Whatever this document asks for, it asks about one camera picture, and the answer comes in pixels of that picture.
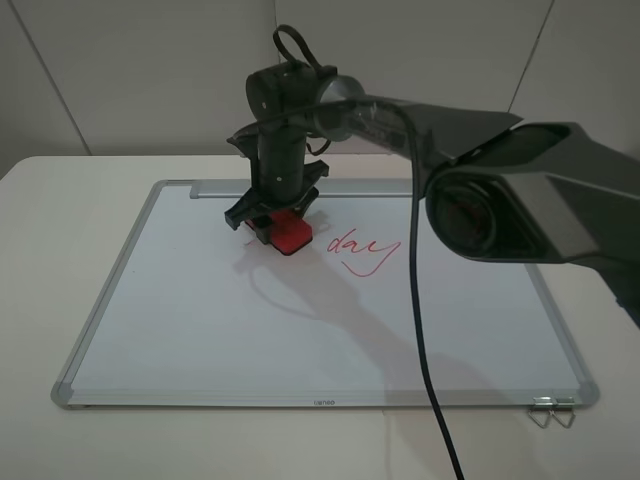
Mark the white whiteboard with grey frame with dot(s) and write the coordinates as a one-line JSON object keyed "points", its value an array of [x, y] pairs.
{"points": [[196, 314]]}

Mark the left metal hanging clip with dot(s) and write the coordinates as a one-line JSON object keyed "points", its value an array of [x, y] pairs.
{"points": [[540, 411]]}

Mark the metal hanging clip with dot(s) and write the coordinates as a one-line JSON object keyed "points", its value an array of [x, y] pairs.
{"points": [[540, 411], [563, 411]]}

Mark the right metal hanging clip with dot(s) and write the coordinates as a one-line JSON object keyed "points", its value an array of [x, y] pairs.
{"points": [[563, 411]]}

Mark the red whiteboard eraser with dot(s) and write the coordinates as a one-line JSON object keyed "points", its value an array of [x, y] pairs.
{"points": [[289, 232]]}

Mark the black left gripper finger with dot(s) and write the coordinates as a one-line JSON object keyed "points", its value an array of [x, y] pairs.
{"points": [[262, 230]]}

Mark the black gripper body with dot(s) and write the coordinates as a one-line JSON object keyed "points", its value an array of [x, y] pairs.
{"points": [[280, 179]]}

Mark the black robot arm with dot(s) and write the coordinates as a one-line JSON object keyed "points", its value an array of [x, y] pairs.
{"points": [[495, 189]]}

